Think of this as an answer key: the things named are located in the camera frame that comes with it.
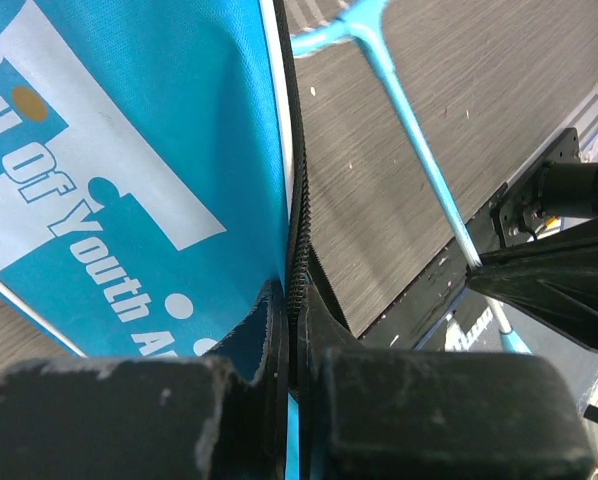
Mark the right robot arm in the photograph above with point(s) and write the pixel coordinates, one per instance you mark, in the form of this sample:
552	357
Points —
569	190

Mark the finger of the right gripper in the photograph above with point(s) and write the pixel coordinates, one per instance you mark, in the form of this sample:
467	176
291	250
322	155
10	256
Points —
552	280

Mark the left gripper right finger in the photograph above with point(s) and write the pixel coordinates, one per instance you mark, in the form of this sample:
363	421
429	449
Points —
382	413

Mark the blue racket bag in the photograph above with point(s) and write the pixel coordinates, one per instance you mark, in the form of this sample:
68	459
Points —
153	175

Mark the blue badminton racket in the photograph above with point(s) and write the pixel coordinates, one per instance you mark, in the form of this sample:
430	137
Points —
360	22

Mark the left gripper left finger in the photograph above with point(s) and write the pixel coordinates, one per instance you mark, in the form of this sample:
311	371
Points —
222	415

